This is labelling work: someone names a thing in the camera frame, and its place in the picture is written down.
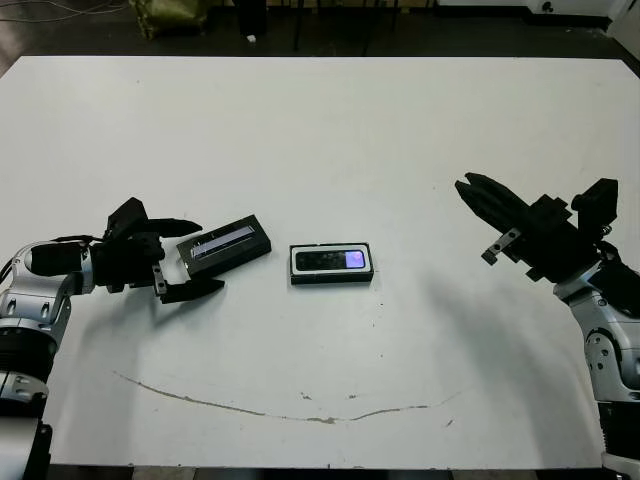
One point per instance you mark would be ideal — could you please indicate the black box with white insert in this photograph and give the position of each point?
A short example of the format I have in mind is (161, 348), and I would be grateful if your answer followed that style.
(330, 280)

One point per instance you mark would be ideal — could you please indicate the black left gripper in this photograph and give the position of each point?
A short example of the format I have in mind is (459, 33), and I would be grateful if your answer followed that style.
(127, 262)

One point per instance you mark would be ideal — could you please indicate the black box lid silver print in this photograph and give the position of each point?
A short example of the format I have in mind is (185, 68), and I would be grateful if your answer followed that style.
(235, 250)

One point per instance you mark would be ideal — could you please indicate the yellow-green bag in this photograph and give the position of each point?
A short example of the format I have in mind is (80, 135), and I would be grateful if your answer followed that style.
(167, 17)

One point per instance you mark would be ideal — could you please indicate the white appliance with black knob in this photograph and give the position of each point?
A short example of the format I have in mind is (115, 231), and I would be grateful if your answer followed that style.
(585, 6)

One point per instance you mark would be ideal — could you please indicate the slim black camera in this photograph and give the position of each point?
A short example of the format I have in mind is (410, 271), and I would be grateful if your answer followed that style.
(320, 260)

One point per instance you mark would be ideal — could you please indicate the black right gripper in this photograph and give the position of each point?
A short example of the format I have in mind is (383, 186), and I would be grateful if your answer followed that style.
(550, 245)

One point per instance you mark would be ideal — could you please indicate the white board panel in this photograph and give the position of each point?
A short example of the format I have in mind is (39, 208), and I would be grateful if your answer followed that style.
(627, 22)

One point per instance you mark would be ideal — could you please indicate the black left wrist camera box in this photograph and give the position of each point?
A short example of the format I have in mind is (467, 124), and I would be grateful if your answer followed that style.
(127, 217)

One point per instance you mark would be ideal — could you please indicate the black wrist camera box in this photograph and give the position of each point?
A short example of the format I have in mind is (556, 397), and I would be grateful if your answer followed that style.
(127, 217)
(600, 200)

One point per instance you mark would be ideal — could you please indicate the black upright stand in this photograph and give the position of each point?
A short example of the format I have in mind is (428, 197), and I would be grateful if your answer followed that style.
(250, 17)

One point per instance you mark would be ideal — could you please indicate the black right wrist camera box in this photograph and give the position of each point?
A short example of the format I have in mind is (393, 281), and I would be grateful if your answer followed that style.
(600, 200)

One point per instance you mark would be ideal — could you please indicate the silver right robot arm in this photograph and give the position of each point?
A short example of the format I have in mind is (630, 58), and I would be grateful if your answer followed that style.
(605, 350)

